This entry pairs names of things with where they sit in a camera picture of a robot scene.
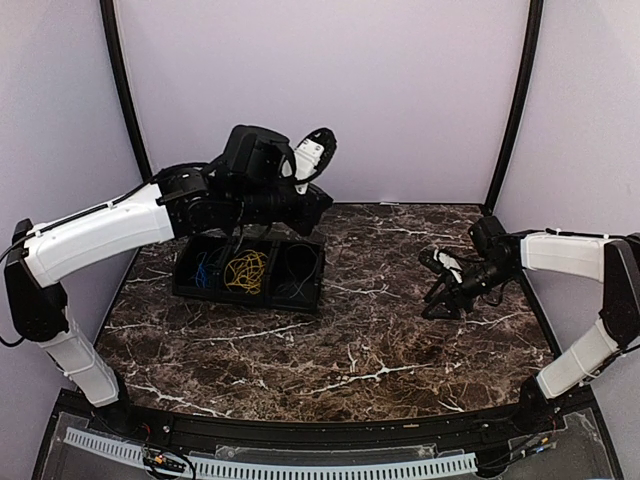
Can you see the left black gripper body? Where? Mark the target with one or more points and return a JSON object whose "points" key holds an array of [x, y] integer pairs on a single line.
{"points": [[303, 221]]}

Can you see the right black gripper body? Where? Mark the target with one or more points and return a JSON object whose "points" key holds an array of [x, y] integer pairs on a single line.
{"points": [[464, 300]]}

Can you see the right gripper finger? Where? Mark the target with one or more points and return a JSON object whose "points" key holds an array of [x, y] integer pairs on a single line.
{"points": [[437, 293], [439, 311]]}

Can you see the black three-compartment bin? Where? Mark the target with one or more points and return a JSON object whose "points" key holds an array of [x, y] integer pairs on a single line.
{"points": [[252, 272]]}

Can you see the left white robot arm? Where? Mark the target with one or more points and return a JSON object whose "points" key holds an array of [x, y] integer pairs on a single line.
{"points": [[258, 179]]}

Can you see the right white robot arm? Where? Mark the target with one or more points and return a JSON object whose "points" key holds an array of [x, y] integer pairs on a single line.
{"points": [[608, 260]]}

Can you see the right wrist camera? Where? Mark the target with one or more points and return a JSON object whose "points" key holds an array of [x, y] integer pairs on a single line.
{"points": [[447, 269]]}

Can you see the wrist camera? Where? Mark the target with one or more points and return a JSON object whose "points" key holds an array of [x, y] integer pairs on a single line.
{"points": [[304, 164], [447, 269]]}

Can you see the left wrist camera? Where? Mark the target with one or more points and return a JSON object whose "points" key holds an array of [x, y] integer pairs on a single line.
{"points": [[304, 164]]}

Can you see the black front rail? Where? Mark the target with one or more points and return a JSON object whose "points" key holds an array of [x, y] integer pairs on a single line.
{"points": [[203, 432]]}

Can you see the left black frame post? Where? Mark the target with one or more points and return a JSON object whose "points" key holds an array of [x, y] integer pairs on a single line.
{"points": [[121, 81]]}

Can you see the black frame post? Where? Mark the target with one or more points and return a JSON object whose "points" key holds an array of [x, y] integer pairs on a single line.
{"points": [[121, 81], [525, 70]]}

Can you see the right black frame post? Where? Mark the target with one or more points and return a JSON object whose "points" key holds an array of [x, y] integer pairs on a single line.
{"points": [[525, 70]]}

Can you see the white slotted cable duct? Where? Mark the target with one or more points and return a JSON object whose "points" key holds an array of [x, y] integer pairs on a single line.
{"points": [[201, 466]]}

